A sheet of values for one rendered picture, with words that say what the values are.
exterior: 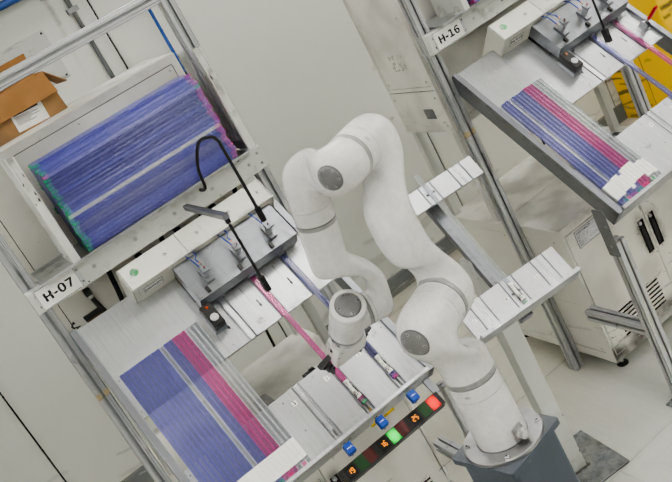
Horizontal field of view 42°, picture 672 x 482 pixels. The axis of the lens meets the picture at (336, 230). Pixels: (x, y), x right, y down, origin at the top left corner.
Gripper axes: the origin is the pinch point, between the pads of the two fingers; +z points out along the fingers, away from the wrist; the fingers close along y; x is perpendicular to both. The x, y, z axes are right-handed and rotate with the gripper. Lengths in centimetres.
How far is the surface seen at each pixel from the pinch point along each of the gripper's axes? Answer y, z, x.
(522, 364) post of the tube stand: 51, 41, -26
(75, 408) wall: -57, 171, 107
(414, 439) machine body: 16, 60, -18
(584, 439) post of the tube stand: 63, 77, -53
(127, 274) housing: -26, 9, 60
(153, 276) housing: -21, 9, 54
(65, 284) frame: -41, 6, 66
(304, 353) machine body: 12, 76, 31
